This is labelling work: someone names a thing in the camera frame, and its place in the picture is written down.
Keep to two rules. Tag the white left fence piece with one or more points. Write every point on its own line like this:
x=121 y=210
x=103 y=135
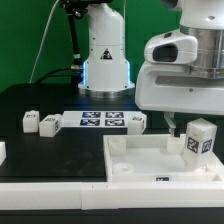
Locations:
x=2 y=152

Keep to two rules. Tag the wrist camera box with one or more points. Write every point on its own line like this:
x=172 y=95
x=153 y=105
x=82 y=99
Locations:
x=172 y=47

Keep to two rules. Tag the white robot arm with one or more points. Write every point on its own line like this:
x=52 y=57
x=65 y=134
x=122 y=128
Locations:
x=106 y=72

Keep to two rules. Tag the white front fence rail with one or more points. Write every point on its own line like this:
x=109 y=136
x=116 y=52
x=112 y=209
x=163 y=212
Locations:
x=92 y=196

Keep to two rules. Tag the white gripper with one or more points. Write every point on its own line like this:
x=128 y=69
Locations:
x=170 y=88

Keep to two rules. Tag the white marker sheet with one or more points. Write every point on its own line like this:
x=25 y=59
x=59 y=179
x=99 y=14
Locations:
x=98 y=119

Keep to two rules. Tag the white square table top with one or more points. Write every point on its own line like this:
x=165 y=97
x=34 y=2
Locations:
x=144 y=158

